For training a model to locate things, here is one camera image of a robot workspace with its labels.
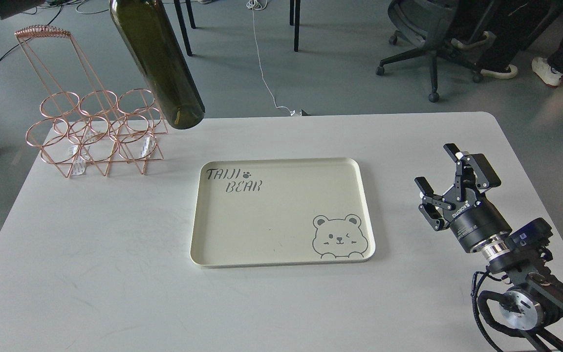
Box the black table legs right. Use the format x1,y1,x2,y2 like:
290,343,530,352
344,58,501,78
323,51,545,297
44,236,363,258
289,0,301,53

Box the black table legs left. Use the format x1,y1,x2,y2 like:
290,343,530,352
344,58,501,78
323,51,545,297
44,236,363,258
173,0,196,57

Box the white cable on floor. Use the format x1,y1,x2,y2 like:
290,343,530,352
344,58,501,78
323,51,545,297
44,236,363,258
246,0,311,117

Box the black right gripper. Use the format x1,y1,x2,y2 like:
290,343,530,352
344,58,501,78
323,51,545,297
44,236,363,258
414,143,512,253

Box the person in black trousers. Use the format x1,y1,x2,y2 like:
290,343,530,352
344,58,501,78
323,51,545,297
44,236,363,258
451,0,552,79

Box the black cables on floor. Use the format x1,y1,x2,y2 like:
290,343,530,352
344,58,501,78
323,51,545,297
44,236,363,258
0,0,174,94

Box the black office chair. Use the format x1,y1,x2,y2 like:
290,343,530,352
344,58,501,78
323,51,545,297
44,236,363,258
376,0,483,103

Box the copper wire wine rack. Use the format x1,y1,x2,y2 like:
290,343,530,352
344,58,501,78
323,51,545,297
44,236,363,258
14,25,168,178

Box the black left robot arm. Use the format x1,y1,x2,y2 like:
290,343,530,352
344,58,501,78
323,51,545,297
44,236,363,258
0,0,45,20

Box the black table legs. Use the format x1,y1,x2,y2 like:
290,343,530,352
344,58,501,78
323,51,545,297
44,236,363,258
289,0,301,53
173,0,196,57

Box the dark green wine bottle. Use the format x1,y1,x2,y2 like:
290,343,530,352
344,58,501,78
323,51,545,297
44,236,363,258
109,0,205,130

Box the cream bear print tray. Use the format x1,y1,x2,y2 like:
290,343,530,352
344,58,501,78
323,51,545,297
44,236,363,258
190,157,375,267

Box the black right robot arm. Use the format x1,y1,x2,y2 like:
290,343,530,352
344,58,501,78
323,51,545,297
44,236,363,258
415,143,563,352

